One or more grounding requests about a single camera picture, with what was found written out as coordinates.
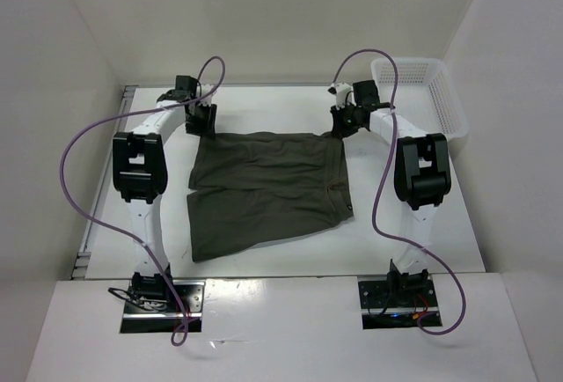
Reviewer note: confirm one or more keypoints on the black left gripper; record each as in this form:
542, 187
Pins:
209, 125

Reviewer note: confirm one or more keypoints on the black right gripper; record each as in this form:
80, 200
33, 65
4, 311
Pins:
338, 128

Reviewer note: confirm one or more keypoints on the dark green shorts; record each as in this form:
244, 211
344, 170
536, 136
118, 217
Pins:
264, 187

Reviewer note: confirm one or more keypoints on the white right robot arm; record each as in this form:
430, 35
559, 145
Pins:
420, 164

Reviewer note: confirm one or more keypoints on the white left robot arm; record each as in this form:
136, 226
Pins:
139, 167

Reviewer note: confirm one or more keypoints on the white perforated plastic basket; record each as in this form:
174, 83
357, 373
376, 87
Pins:
425, 95

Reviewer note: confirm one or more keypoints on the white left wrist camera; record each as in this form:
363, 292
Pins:
204, 95

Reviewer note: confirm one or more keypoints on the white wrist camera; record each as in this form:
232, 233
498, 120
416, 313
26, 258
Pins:
204, 95
342, 93

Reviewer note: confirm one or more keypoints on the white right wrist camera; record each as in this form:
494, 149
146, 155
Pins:
342, 93

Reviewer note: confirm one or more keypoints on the aluminium table edge rail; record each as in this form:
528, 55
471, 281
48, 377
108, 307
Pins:
82, 259

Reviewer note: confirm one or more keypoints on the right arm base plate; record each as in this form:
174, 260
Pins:
382, 310

